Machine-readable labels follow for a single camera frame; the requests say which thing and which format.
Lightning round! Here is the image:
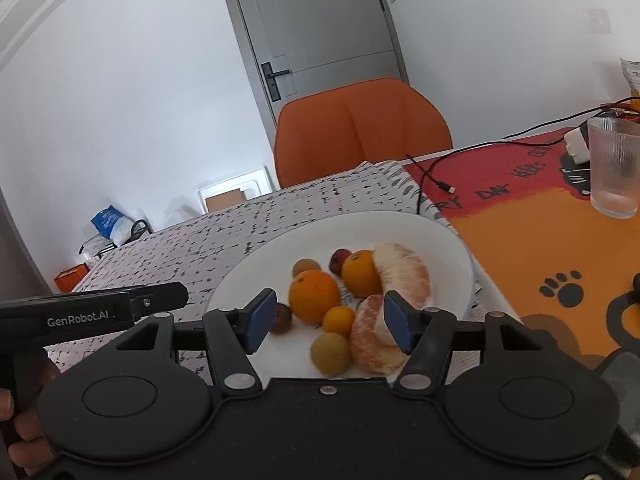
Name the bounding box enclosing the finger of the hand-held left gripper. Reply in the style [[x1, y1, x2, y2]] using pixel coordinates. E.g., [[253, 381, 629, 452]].
[[128, 282, 189, 319]]

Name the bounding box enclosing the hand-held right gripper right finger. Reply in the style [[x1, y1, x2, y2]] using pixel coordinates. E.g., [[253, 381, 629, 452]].
[[382, 289, 546, 393]]

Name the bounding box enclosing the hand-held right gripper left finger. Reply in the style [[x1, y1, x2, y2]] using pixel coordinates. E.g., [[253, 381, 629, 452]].
[[114, 287, 278, 393]]

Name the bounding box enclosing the small dark red fruit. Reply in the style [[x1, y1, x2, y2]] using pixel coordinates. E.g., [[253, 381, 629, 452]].
[[270, 302, 293, 335]]

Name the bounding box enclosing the large peeled pomelo chunk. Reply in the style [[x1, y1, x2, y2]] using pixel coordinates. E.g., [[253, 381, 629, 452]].
[[349, 294, 408, 375]]

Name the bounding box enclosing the peeled pomelo segment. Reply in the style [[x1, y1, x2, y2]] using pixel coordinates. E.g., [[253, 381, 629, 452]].
[[372, 242, 431, 311]]

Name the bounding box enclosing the large orange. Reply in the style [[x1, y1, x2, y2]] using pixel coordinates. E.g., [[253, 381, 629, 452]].
[[341, 249, 383, 298], [289, 269, 342, 325]]

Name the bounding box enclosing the small orange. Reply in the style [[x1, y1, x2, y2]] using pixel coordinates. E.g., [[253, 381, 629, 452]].
[[321, 306, 357, 337]]

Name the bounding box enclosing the white bowl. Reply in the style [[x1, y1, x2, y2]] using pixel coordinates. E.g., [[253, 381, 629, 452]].
[[206, 211, 476, 381]]

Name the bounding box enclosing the brown round fruit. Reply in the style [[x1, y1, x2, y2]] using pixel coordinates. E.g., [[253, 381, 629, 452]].
[[310, 332, 352, 376], [291, 258, 321, 279]]

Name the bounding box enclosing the person's left hand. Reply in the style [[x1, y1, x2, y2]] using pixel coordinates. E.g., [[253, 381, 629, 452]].
[[0, 352, 62, 479]]

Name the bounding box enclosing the orange box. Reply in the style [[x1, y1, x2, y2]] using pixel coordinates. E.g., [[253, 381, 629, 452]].
[[53, 263, 90, 294]]

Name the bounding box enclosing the white plastic bag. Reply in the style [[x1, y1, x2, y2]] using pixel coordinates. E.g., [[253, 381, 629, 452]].
[[79, 237, 119, 269]]

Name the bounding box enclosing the blue and white bag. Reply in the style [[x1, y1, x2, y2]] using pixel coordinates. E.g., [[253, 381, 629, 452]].
[[90, 205, 134, 247]]

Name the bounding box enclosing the red and orange mat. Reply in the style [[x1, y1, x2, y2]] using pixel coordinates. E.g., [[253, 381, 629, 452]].
[[400, 114, 640, 372]]

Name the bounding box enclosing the orange chair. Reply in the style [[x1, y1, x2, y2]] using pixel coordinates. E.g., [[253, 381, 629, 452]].
[[273, 77, 454, 189]]

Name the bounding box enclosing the white charger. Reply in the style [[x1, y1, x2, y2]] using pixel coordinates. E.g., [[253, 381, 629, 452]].
[[564, 129, 592, 164]]

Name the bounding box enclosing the ribbed glass cup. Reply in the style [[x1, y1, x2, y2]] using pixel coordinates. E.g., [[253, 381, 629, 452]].
[[587, 116, 640, 220]]

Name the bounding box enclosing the grey door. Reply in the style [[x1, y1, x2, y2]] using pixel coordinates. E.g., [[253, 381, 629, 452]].
[[215, 0, 412, 128]]

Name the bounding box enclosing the snack bag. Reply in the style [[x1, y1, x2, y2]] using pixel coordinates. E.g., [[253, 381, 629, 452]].
[[620, 57, 640, 97]]

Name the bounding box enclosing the white picture frame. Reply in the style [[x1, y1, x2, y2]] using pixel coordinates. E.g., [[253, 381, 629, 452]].
[[195, 166, 273, 214]]

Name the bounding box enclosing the black cable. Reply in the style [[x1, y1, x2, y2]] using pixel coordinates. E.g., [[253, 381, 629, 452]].
[[404, 97, 640, 216]]

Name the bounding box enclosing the black door handle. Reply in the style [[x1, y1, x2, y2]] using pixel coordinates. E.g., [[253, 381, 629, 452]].
[[261, 62, 292, 102]]

